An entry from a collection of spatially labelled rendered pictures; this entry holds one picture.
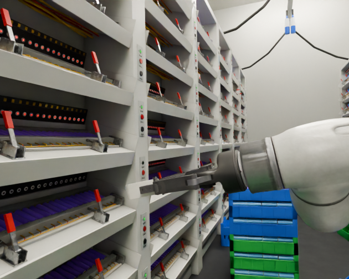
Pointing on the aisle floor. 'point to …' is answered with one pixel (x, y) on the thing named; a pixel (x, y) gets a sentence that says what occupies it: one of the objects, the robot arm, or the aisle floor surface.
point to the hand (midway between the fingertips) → (143, 189)
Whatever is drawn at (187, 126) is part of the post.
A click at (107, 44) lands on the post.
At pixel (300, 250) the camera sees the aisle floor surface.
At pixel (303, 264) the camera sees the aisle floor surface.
